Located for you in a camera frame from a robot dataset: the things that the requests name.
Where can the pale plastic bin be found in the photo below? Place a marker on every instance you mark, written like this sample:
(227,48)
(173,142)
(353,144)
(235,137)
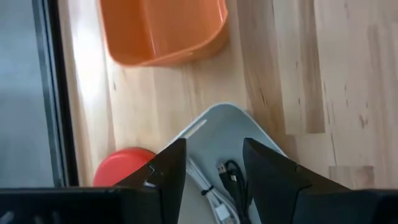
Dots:
(224,133)

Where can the black table edge rail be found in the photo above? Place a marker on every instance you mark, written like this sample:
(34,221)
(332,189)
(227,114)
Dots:
(59,93)

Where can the pink USB wall charger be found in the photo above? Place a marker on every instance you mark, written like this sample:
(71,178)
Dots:
(121,168)

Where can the orange plastic bin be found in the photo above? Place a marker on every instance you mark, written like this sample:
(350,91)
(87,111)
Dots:
(161,31)

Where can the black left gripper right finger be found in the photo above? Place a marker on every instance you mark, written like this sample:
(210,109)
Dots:
(270,180)

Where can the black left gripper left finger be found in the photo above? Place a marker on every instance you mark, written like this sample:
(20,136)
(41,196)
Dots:
(171,174)

